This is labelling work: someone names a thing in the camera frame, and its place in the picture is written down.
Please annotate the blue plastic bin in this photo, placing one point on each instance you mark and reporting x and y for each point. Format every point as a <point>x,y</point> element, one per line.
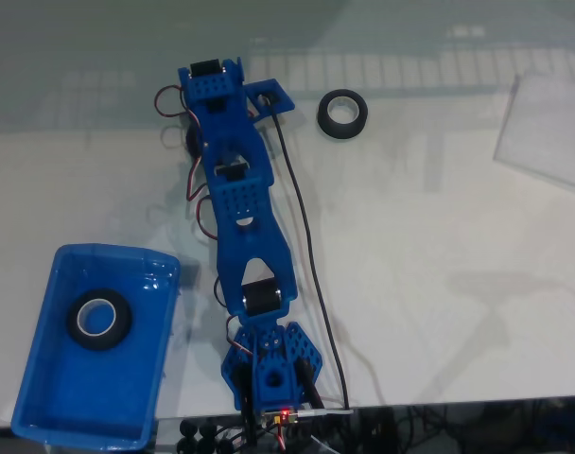
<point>103,402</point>

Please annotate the black table clamp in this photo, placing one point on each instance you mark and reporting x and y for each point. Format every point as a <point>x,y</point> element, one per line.
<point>308,383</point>
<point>243,388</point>

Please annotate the black round knob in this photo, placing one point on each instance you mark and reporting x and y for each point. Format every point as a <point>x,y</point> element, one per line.
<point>225,446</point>
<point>186,446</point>
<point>207,431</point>
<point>187,428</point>

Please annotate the clear plastic sheet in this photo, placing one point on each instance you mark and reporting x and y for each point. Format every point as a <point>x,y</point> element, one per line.
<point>547,127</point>

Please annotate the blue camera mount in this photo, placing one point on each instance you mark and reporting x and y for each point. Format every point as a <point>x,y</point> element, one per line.
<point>283,99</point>

